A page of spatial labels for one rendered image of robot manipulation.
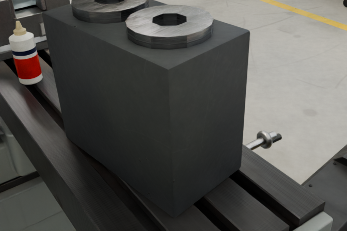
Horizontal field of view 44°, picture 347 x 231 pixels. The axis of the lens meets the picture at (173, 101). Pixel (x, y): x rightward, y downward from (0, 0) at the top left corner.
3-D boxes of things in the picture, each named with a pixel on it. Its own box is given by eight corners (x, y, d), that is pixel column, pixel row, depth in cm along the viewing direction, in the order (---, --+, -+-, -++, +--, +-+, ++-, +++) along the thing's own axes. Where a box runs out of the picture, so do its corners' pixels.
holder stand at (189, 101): (131, 104, 68) (119, -22, 57) (242, 167, 54) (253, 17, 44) (65, 137, 61) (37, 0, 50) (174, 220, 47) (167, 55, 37)
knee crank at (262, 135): (272, 134, 135) (273, 118, 132) (286, 144, 131) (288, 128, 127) (219, 162, 124) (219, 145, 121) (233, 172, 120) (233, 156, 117)
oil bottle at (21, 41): (38, 72, 78) (25, 14, 72) (46, 80, 75) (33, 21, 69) (16, 78, 76) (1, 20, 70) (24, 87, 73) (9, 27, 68)
